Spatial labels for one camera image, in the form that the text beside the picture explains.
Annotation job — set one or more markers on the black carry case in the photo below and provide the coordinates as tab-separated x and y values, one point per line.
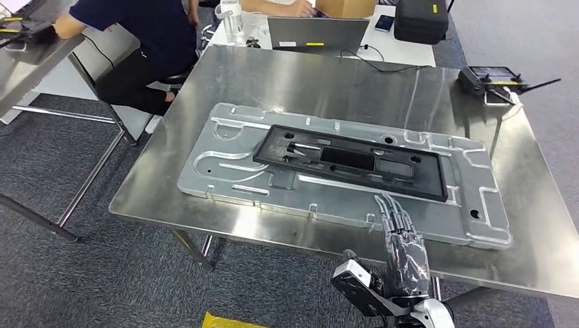
420	22

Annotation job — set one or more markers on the grey laptop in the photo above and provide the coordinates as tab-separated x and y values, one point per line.
316	31

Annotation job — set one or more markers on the person's hand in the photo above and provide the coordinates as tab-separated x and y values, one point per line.
294	8

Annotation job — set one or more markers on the person's forearm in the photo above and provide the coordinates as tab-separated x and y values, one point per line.
72	27

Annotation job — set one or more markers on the stainless steel workbench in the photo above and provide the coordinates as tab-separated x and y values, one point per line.
294	77

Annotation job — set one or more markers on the person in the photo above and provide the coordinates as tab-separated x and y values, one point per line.
144	31

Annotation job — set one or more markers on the steel side table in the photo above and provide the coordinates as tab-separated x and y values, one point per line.
27	72

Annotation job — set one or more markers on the clear plastic bottle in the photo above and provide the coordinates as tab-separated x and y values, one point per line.
231	25

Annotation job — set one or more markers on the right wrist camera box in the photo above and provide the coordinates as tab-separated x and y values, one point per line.
353	276

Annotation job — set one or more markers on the smartphone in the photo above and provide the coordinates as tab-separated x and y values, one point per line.
384	23

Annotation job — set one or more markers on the black remote controller antennas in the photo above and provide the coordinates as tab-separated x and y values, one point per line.
484	78

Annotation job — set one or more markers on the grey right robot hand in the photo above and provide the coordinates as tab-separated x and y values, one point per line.
407	267

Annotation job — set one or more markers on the small black keys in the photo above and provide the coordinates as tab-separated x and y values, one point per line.
253	43

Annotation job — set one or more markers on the black plastic plate bracket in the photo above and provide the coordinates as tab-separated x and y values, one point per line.
348	158

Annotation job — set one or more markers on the aluminium fixture plate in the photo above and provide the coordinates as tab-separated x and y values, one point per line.
343	203

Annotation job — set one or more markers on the white desk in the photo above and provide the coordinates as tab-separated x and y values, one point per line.
409	54

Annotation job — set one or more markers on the cardboard box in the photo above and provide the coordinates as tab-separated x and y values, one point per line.
346	8

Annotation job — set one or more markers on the black stool seat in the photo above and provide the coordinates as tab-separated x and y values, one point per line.
176	78

